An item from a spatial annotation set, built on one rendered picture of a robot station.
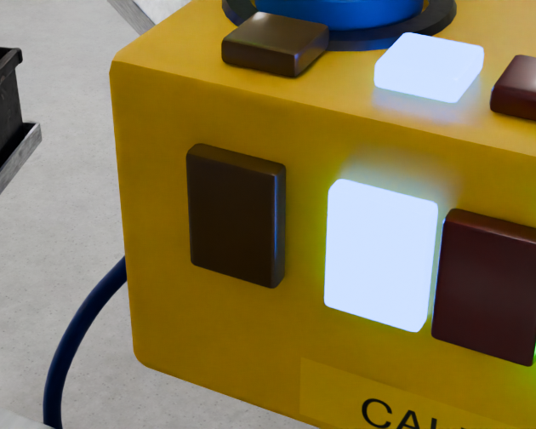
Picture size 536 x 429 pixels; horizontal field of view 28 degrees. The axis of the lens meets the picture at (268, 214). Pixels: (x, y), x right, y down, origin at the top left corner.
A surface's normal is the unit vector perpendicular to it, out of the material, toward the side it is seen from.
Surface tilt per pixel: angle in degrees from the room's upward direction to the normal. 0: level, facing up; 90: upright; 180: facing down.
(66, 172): 0
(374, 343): 90
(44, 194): 0
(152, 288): 90
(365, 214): 90
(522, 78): 0
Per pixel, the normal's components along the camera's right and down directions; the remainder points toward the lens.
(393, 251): -0.44, 0.49
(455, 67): 0.00, -0.83
